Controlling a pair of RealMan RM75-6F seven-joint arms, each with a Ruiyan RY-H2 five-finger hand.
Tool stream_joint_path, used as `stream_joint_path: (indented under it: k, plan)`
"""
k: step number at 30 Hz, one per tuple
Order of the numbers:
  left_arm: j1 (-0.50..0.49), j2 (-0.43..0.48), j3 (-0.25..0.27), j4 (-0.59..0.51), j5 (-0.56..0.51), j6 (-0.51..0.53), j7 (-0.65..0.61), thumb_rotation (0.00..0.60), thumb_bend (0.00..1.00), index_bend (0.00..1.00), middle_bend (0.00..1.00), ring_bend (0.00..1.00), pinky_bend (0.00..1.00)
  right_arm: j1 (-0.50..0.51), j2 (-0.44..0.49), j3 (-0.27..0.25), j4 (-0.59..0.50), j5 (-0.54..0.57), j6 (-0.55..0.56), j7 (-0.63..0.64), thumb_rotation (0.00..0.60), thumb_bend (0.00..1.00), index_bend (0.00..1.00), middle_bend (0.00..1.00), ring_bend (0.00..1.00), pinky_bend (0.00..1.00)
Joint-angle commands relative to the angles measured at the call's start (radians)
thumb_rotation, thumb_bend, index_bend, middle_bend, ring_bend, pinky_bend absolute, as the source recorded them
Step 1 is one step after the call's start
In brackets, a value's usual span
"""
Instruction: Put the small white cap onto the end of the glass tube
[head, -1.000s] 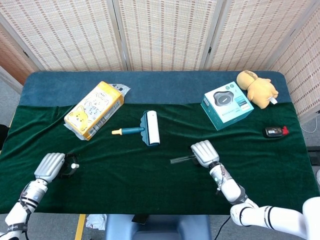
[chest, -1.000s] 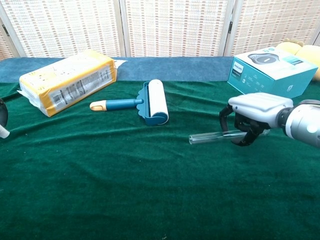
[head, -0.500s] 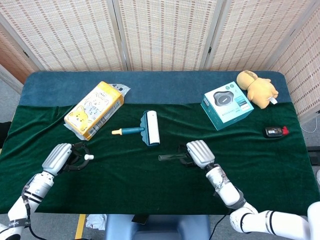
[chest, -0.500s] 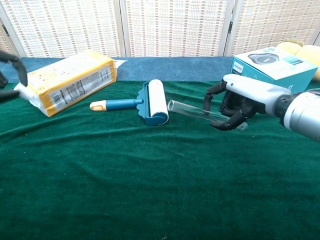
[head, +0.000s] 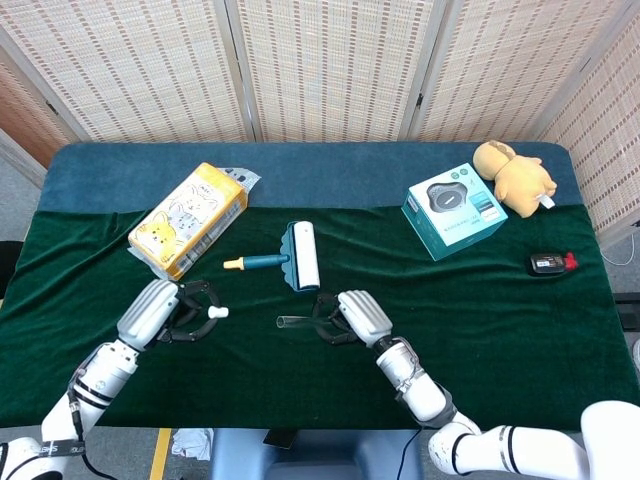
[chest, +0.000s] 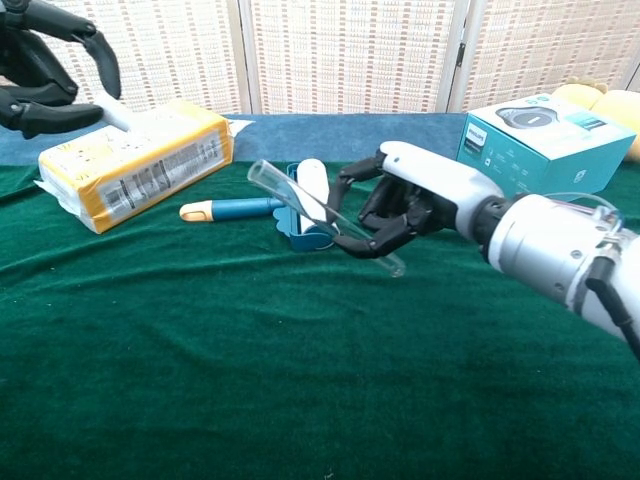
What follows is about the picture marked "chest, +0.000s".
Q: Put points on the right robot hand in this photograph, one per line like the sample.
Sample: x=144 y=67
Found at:
x=435 y=190

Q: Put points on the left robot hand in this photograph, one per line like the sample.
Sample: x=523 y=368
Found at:
x=30 y=65

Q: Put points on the white rubber stopper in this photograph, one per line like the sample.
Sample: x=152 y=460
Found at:
x=116 y=114

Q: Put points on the clear glass test tube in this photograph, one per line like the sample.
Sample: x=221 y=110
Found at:
x=280 y=182

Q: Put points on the teal product box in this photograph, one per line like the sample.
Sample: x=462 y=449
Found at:
x=550 y=150

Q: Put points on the blue table cover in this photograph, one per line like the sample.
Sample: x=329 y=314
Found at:
x=325 y=137

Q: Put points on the yellow tissue pack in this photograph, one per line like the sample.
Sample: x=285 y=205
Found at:
x=135 y=165

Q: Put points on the woven folding screen panel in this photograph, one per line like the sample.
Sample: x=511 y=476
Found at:
x=175 y=55
x=550 y=45
x=350 y=55

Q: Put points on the yellow plush toy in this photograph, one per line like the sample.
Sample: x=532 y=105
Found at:
x=615 y=107

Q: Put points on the blue lint roller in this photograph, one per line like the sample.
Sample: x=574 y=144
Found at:
x=235 y=207

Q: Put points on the green velvet cloth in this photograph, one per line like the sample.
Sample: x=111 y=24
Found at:
x=250 y=375

